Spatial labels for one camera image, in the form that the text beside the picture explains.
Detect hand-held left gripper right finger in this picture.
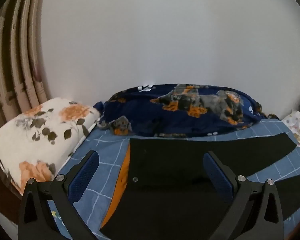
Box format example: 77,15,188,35
203,151,284,240

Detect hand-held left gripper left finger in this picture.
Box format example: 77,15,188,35
17,150,100,240

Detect black pants with orange lining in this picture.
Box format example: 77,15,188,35
99,133,300,240

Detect blue checked bed sheet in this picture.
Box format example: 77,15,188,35
47,119,300,240

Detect white floral folded blanket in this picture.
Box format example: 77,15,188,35
0,97,102,195

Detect navy dog print blanket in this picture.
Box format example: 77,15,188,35
94,83,280,138

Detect white spotted cloth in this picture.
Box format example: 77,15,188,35
281,90,300,155

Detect beige patterned curtain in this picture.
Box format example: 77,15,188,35
0,0,52,120

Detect brown wooden bed frame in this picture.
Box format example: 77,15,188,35
0,152,24,209

